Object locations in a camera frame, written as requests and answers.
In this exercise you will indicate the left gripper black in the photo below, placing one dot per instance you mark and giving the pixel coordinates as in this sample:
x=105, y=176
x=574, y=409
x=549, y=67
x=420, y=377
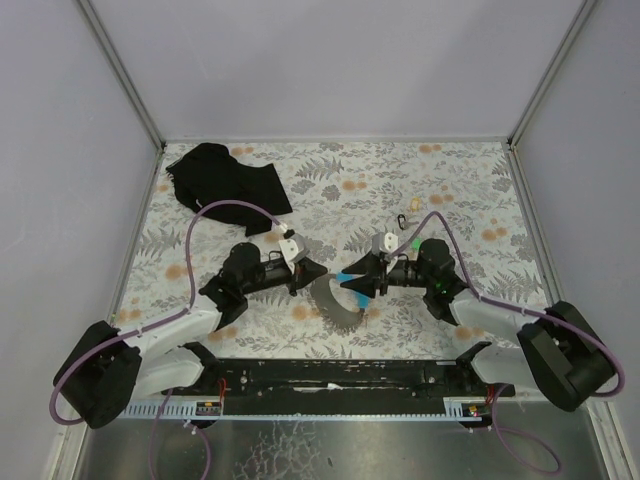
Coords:
x=295, y=275

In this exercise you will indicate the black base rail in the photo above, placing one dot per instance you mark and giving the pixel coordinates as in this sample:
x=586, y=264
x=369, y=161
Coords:
x=324, y=388

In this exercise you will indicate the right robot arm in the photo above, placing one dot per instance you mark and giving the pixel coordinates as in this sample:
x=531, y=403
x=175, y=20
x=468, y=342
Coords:
x=554, y=351

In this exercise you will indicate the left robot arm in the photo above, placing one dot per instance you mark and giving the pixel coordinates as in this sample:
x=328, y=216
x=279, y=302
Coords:
x=110, y=367

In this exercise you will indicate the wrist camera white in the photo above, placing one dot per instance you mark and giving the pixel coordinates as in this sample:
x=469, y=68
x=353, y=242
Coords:
x=293, y=248
x=384, y=242

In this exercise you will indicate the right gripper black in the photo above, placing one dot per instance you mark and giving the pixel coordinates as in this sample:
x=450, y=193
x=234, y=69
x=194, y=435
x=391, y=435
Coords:
x=376, y=278

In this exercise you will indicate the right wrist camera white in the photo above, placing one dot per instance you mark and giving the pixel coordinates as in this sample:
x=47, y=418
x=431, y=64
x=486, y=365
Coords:
x=384, y=242

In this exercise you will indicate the black cloth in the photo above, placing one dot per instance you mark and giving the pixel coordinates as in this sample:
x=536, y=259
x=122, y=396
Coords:
x=209, y=173

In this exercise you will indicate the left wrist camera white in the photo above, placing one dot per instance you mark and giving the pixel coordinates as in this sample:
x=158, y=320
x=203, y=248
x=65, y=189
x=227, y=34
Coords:
x=293, y=248

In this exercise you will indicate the floral table mat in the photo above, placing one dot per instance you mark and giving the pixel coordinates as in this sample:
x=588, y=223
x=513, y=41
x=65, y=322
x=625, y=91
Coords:
x=341, y=195

